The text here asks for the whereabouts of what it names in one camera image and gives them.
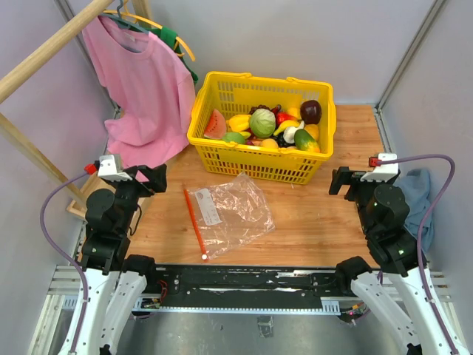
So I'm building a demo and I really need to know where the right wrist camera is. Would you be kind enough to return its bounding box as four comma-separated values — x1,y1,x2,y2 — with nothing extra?
361,152,399,182

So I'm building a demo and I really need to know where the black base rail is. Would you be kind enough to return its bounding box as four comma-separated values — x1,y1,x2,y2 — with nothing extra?
133,264,355,315

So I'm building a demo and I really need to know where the green guava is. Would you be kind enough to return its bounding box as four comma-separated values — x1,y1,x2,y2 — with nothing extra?
222,132,246,144

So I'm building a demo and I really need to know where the yellow clothes hanger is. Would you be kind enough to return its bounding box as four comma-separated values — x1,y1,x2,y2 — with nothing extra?
103,1,196,61

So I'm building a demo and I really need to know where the blue cloth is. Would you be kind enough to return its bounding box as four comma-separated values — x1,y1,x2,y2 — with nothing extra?
394,169,431,238

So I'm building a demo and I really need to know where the yellow lemon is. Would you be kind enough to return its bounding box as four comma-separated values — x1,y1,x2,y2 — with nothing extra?
304,124,319,141

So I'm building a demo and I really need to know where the teal clothes hanger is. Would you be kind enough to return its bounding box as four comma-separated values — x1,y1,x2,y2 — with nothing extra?
98,0,151,36

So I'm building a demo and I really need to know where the yellow bell pepper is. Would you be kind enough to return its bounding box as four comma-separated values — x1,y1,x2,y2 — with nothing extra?
228,114,251,132

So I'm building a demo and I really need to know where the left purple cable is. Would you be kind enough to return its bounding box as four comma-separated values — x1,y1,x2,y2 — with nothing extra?
39,172,90,354

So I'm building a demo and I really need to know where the green garment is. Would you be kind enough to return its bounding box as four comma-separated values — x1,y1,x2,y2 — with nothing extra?
151,27,199,86

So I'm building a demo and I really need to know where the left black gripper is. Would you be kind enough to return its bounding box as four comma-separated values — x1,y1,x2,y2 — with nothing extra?
108,163,167,233

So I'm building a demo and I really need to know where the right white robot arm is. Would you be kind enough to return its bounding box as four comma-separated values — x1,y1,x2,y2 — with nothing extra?
329,166,469,354

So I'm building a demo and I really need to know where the green cabbage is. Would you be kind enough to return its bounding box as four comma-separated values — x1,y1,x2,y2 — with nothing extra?
249,109,276,138

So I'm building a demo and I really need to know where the green orange mango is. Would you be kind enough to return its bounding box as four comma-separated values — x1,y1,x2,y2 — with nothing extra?
294,129,321,153

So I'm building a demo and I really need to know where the watermelon slice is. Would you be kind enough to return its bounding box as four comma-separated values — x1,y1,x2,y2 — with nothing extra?
204,109,227,140

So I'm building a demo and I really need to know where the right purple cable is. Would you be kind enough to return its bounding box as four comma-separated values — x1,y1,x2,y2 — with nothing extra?
384,154,459,354

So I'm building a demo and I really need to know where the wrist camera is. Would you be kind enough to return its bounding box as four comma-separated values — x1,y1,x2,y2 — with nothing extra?
361,152,399,182
84,154,130,182

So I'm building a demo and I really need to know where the pink t-shirt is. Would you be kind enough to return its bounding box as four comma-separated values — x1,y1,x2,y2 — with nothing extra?
83,16,195,168

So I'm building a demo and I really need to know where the red chili pepper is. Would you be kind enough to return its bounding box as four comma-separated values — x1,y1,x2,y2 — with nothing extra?
276,112,299,126

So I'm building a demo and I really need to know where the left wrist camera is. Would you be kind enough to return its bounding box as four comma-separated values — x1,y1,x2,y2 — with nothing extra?
84,154,130,182

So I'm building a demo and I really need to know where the white mushroom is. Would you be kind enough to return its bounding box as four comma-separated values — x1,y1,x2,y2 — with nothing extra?
283,121,304,144

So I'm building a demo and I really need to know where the peach fruit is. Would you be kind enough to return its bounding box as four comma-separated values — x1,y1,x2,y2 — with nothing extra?
259,138,279,149

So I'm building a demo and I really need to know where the yellow plastic basket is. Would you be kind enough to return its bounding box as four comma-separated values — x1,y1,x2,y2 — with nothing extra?
188,72,336,184

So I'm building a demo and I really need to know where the dark red apple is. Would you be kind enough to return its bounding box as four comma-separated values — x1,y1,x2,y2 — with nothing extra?
299,100,322,125

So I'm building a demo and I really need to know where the clear zip top bag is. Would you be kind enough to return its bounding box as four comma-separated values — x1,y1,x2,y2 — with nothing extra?
183,173,275,261

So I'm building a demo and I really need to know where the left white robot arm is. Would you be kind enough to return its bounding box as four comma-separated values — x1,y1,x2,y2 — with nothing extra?
60,155,167,354

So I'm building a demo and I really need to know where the yellow banana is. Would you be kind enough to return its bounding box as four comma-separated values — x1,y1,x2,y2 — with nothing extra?
273,120,299,136

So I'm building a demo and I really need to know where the purple cable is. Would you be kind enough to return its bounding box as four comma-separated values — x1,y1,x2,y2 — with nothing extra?
384,154,459,354
39,172,90,354

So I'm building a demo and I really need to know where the dark grapes bunch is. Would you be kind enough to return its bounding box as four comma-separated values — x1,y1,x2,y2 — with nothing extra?
249,104,270,115

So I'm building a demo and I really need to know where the wooden clothes rack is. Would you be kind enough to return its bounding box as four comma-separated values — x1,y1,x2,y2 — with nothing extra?
0,0,152,223

